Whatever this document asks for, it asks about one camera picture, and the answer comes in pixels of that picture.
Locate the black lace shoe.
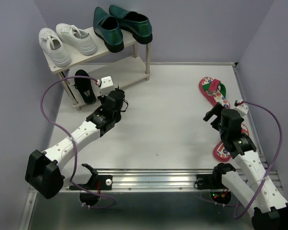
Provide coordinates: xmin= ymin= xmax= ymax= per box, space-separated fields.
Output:
xmin=109 ymin=86 xmax=129 ymax=113
xmin=74 ymin=78 xmax=96 ymax=105

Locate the green loafer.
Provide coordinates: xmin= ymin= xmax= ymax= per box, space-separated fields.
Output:
xmin=109 ymin=5 xmax=153 ymax=45
xmin=93 ymin=7 xmax=124 ymax=53

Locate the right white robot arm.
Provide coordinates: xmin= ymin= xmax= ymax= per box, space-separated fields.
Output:
xmin=197 ymin=101 xmax=288 ymax=230

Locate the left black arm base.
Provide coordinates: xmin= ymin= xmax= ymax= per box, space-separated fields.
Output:
xmin=69 ymin=163 xmax=116 ymax=209

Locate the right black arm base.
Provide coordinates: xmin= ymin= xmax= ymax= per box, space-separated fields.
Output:
xmin=193 ymin=163 xmax=236 ymax=207

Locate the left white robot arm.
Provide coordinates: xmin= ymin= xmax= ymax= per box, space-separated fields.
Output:
xmin=25 ymin=88 xmax=126 ymax=199

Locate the white two-tier shoe shelf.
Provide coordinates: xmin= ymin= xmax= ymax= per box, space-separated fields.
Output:
xmin=42 ymin=26 xmax=152 ymax=111

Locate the pink patterned sandal far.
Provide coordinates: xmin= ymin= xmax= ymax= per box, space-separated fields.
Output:
xmin=199 ymin=77 xmax=230 ymax=108

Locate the pink patterned sandal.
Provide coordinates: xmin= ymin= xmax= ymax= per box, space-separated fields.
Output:
xmin=212 ymin=124 xmax=250 ymax=162
xmin=199 ymin=77 xmax=230 ymax=108

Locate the pink patterned sandal near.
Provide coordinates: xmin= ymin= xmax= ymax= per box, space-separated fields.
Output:
xmin=212 ymin=124 xmax=250 ymax=162

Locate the right white sneaker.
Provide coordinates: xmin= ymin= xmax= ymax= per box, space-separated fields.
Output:
xmin=56 ymin=23 xmax=97 ymax=56

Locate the white sneaker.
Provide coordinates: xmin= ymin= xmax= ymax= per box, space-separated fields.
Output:
xmin=56 ymin=23 xmax=97 ymax=56
xmin=38 ymin=28 xmax=72 ymax=68

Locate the left white sneaker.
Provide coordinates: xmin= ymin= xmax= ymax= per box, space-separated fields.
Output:
xmin=38 ymin=28 xmax=72 ymax=68

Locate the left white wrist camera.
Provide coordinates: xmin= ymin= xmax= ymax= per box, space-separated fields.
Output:
xmin=99 ymin=76 xmax=115 ymax=96

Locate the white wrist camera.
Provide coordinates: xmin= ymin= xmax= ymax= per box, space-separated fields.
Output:
xmin=99 ymin=76 xmax=115 ymax=96
xmin=234 ymin=100 xmax=249 ymax=117

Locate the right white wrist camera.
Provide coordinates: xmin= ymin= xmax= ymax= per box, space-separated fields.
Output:
xmin=234 ymin=100 xmax=249 ymax=117

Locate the aluminium mounting rail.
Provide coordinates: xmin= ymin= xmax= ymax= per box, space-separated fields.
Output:
xmin=30 ymin=167 xmax=283 ymax=193

